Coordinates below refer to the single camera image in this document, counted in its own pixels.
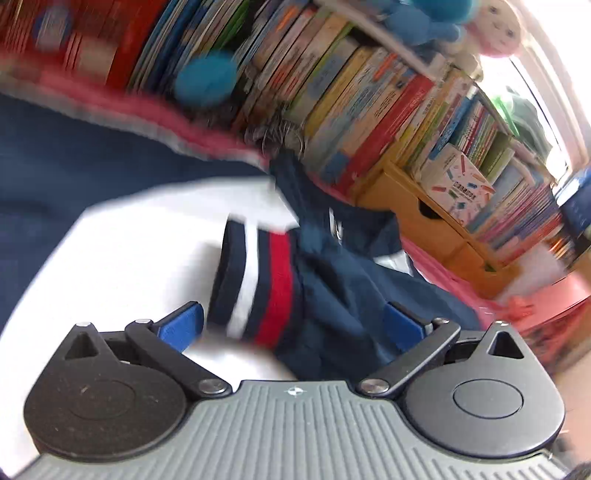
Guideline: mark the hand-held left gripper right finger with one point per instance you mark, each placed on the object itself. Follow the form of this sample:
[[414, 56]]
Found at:
[[401, 325]]

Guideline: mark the navy and white jacket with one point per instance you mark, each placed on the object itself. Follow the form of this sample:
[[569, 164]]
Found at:
[[138, 258]]

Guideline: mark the pink folder stand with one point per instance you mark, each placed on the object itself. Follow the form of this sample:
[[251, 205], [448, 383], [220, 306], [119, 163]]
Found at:
[[558, 323]]

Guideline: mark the miniature black bicycle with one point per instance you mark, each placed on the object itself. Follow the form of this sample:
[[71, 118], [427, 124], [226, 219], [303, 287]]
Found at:
[[277, 134]]

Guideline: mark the teal folded cloth stack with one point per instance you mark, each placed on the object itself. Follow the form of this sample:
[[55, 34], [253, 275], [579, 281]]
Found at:
[[531, 120]]

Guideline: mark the green clover toy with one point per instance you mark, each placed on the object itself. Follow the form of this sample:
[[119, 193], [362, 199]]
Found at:
[[504, 108]]

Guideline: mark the pink rabbit print blanket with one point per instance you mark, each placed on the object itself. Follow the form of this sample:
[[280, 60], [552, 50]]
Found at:
[[443, 272]]

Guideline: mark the wooden drawer organizer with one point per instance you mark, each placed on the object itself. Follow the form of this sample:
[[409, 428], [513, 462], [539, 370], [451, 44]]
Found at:
[[443, 230]]

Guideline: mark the pink and white rabbit plush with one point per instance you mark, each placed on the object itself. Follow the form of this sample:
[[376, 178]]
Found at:
[[501, 27]]

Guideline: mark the white colourful print card box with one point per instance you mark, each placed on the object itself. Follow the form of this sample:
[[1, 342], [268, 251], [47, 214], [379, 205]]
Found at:
[[459, 184]]

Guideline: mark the row of colourful books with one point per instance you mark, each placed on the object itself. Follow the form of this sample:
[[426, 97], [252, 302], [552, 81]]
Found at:
[[369, 106]]

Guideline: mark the blue robot cat plush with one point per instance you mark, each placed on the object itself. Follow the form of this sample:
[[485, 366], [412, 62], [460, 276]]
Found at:
[[429, 23]]

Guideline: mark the dark blue carton box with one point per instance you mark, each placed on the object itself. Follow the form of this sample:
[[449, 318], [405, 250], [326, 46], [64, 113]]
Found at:
[[577, 203]]

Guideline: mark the blue round plush ball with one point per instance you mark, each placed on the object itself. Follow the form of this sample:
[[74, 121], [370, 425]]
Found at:
[[203, 78]]

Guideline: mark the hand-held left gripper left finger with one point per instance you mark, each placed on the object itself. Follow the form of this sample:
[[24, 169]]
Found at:
[[184, 323]]

